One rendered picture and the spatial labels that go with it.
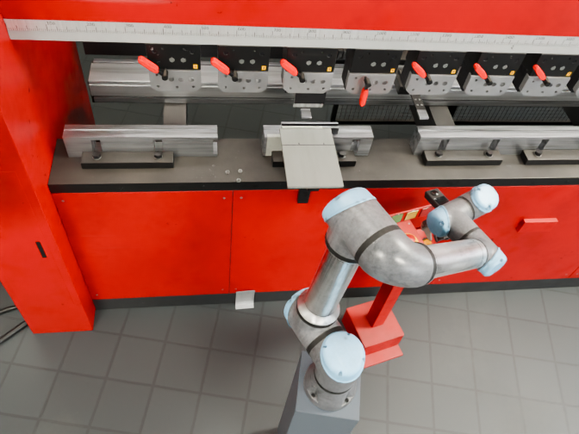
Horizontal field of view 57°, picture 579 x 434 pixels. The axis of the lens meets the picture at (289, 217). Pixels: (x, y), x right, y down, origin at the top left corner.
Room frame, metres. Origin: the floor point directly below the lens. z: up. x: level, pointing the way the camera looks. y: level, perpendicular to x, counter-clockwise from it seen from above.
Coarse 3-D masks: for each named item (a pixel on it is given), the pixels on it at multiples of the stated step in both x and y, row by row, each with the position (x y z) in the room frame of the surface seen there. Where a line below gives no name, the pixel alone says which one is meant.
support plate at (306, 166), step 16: (288, 128) 1.35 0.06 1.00; (304, 128) 1.37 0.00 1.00; (320, 128) 1.38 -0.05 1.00; (288, 144) 1.28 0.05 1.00; (304, 144) 1.29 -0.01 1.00; (320, 144) 1.31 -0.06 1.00; (288, 160) 1.21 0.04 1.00; (304, 160) 1.22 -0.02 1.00; (320, 160) 1.23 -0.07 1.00; (336, 160) 1.25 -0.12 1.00; (288, 176) 1.14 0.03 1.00; (304, 176) 1.15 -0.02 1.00; (320, 176) 1.16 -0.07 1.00; (336, 176) 1.18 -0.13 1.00
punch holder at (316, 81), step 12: (288, 48) 1.32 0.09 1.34; (300, 48) 1.33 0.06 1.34; (312, 48) 1.34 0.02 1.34; (324, 48) 1.35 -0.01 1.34; (336, 48) 1.36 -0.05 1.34; (288, 60) 1.32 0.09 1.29; (300, 60) 1.33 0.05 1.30; (312, 60) 1.34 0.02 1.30; (324, 60) 1.35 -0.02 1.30; (288, 72) 1.32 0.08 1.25; (312, 72) 1.34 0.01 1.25; (324, 72) 1.35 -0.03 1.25; (288, 84) 1.32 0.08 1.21; (300, 84) 1.33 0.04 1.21; (312, 84) 1.34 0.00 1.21; (324, 84) 1.35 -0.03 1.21
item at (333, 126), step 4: (284, 124) 1.38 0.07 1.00; (288, 124) 1.38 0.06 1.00; (292, 124) 1.38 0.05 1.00; (296, 124) 1.39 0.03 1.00; (300, 124) 1.39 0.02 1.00; (304, 124) 1.39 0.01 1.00; (308, 124) 1.40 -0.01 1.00; (312, 124) 1.40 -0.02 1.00; (316, 124) 1.41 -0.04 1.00; (320, 124) 1.41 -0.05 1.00; (324, 124) 1.41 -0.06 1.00; (328, 124) 1.42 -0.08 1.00; (332, 124) 1.42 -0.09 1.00; (336, 124) 1.42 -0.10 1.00; (332, 128) 1.40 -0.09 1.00; (336, 128) 1.40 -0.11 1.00; (332, 132) 1.40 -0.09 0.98; (336, 132) 1.40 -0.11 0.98
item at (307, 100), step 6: (294, 96) 1.38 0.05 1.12; (300, 96) 1.37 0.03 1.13; (306, 96) 1.38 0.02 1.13; (312, 96) 1.38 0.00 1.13; (318, 96) 1.39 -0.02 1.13; (324, 96) 1.39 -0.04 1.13; (294, 102) 1.37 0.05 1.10; (300, 102) 1.37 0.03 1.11; (306, 102) 1.38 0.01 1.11; (312, 102) 1.38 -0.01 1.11; (318, 102) 1.39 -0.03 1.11
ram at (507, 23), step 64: (0, 0) 1.14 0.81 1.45; (64, 0) 1.18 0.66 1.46; (128, 0) 1.22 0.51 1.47; (192, 0) 1.26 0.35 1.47; (256, 0) 1.30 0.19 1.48; (320, 0) 1.34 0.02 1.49; (384, 0) 1.39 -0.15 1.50; (448, 0) 1.43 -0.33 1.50; (512, 0) 1.48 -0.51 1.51; (576, 0) 1.53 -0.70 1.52
